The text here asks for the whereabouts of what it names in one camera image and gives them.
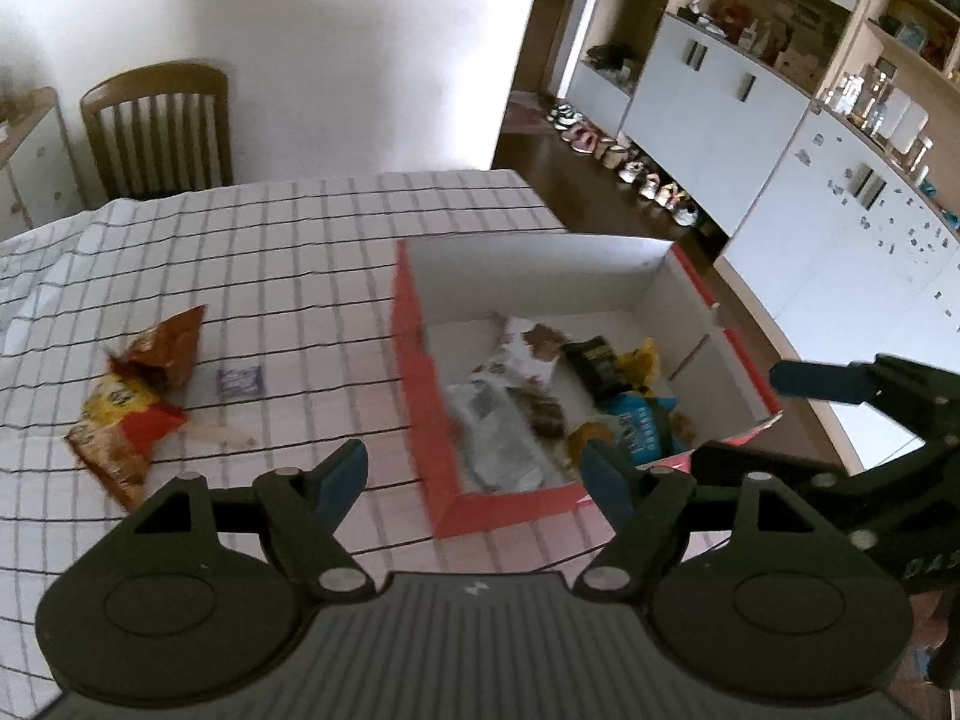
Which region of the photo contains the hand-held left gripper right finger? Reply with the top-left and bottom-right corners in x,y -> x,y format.
571,439 -> 815,602

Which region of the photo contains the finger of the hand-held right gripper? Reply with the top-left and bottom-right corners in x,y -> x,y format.
771,360 -> 890,404
694,444 -> 856,500

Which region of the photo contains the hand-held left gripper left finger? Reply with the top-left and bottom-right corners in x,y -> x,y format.
133,439 -> 376,602

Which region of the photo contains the orange snack packet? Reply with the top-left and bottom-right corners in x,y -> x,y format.
566,420 -> 620,466

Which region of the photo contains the blue snack packet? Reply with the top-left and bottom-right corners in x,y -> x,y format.
604,390 -> 680,466

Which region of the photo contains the brown snack piece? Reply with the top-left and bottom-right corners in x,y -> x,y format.
510,386 -> 567,440

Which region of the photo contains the black snack packet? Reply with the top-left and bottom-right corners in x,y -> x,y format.
562,337 -> 623,398

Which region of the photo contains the clear plastic packet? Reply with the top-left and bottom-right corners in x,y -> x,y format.
446,379 -> 571,496

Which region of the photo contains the red cardboard box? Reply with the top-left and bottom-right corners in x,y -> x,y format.
390,234 -> 785,541

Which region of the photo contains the yellow snack packet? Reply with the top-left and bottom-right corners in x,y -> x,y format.
616,337 -> 661,391

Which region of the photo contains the small purple packet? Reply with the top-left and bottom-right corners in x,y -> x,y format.
217,366 -> 265,396

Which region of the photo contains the white and brown snack bag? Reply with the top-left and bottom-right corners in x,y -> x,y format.
469,315 -> 560,383

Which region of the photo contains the brown chip bag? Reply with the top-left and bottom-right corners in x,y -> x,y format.
105,305 -> 207,391

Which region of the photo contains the yellow red snack bag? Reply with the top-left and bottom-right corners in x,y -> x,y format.
64,373 -> 187,509

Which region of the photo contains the white checked tablecloth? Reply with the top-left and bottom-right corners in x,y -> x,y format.
0,169 -> 732,720

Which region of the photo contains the row of glass jars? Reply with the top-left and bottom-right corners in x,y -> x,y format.
821,60 -> 938,181

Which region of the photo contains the row of shoes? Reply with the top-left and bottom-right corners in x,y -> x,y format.
546,103 -> 702,230

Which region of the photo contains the reddish floor rug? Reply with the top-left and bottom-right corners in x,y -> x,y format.
504,94 -> 560,132

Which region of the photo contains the dark bag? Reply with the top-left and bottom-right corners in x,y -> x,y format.
586,43 -> 638,76

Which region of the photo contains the brown wooden chair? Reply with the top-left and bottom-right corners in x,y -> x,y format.
79,64 -> 235,202

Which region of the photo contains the white wooden sideboard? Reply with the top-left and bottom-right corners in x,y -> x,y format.
0,86 -> 87,241

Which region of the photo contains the brown wooden door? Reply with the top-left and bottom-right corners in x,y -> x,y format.
491,0 -> 601,170

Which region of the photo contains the white wall cabinet unit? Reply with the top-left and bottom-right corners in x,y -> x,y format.
562,0 -> 960,466

